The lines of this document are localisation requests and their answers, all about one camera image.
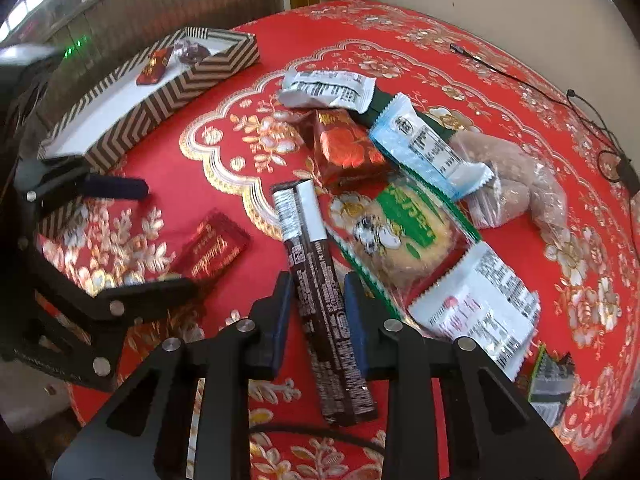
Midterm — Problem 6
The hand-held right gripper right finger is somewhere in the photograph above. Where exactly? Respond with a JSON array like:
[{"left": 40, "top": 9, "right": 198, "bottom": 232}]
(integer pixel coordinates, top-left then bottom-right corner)
[{"left": 342, "top": 271, "right": 581, "bottom": 480}]

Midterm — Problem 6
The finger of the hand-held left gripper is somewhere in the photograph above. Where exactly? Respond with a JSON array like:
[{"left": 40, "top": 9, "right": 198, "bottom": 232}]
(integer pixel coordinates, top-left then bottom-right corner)
[
  {"left": 14, "top": 157, "right": 150, "bottom": 214},
  {"left": 0, "top": 238, "right": 199, "bottom": 393}
]

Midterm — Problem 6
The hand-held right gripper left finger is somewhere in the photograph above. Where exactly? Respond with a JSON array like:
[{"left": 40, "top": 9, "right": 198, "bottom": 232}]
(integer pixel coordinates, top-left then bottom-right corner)
[{"left": 52, "top": 271, "right": 296, "bottom": 480}]

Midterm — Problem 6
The dark brown chocolate bar packet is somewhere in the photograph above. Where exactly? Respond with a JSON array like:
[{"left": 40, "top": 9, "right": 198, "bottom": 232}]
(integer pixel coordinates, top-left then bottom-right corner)
[{"left": 270, "top": 179, "right": 379, "bottom": 427}]

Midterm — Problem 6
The small red snack packet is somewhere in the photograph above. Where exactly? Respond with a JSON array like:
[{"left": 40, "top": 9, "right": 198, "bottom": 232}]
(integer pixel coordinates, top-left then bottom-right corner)
[
  {"left": 175, "top": 208, "right": 252, "bottom": 284},
  {"left": 136, "top": 47, "right": 175, "bottom": 86}
]

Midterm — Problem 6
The chevron striped cardboard box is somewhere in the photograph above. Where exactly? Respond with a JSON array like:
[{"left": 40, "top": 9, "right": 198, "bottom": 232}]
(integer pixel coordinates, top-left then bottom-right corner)
[{"left": 36, "top": 26, "right": 261, "bottom": 240}]

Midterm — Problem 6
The light blue snack packet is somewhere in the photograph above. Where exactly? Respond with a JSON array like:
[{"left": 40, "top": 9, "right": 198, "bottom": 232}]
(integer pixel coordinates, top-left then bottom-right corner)
[{"left": 369, "top": 94, "right": 495, "bottom": 201}]

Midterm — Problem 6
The grey green snack packet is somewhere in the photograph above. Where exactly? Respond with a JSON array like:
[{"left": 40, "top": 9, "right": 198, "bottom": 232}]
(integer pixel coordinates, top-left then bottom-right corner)
[{"left": 517, "top": 342, "right": 577, "bottom": 429}]

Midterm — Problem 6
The green cookie packet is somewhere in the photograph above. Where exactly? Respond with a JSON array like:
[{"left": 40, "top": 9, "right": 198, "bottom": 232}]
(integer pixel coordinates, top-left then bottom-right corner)
[{"left": 327, "top": 172, "right": 483, "bottom": 306}]

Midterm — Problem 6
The white printed snack packet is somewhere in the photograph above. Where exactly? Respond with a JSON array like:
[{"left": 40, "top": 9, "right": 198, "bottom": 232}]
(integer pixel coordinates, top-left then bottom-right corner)
[{"left": 407, "top": 242, "right": 542, "bottom": 382}]

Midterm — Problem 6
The dark brown clear candy packet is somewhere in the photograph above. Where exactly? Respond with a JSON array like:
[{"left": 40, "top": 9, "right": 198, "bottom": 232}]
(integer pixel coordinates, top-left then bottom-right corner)
[{"left": 172, "top": 35, "right": 211, "bottom": 66}]

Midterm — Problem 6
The red foil snack packet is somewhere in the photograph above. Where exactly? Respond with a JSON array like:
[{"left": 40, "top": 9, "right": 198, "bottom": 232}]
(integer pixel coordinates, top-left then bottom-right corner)
[{"left": 300, "top": 109, "right": 389, "bottom": 189}]

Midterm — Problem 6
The slatted wooden panel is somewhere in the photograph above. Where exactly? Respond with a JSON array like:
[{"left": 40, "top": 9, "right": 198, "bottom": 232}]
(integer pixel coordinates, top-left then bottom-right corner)
[{"left": 45, "top": 0, "right": 293, "bottom": 68}]

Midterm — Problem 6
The dark green snack packet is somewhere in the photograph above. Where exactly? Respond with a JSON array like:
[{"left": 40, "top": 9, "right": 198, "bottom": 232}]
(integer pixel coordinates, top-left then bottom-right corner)
[{"left": 352, "top": 87, "right": 458, "bottom": 143}]

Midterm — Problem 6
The clear bag of brown pastries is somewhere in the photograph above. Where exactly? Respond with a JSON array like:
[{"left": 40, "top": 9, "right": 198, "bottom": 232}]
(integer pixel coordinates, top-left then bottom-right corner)
[{"left": 450, "top": 130, "right": 569, "bottom": 232}]

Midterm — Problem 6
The white grey snack packet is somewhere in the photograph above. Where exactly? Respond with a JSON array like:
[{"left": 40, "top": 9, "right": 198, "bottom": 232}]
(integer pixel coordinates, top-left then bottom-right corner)
[{"left": 277, "top": 67, "right": 377, "bottom": 113}]

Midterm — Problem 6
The black cable with adapter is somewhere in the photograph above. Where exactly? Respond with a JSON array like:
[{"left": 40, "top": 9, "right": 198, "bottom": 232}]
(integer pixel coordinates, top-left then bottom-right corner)
[{"left": 449, "top": 42, "right": 640, "bottom": 187}]

